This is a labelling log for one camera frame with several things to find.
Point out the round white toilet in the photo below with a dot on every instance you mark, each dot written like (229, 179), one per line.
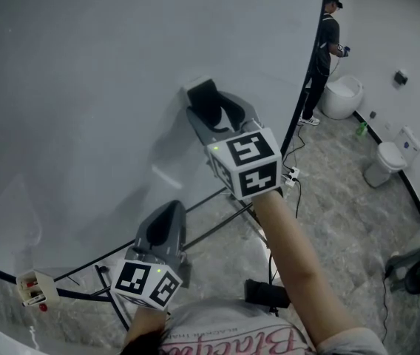
(343, 98)

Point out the person's grey printed shirt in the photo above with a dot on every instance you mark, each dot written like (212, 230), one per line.
(225, 327)

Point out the large white whiteboard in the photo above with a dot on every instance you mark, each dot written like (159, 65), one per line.
(84, 105)

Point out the small black box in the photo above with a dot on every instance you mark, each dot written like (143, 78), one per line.
(186, 272)

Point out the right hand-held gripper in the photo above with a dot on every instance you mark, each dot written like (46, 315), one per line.
(250, 161)

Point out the black white whiteboard eraser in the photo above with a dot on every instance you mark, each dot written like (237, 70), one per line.
(206, 102)

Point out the beige marker tray box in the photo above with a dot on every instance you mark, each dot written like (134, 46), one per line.
(49, 287)

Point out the black white marker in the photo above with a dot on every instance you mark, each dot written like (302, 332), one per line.
(34, 301)

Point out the person's left forearm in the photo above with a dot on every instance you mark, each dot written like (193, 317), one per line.
(145, 327)

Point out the red marker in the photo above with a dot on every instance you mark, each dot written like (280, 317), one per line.
(29, 283)

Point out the person's right forearm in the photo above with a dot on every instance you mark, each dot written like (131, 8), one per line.
(295, 264)

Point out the black wall device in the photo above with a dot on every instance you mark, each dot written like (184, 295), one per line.
(400, 77)

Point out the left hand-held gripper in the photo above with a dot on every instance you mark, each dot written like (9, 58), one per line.
(143, 285)

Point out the small grey wall outlet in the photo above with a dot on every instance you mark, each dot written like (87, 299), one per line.
(372, 115)

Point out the red round magnet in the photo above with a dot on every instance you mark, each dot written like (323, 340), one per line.
(43, 307)

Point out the white power strip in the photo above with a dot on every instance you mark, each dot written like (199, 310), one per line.
(291, 175)

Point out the green bottle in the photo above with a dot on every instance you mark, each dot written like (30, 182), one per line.
(362, 128)

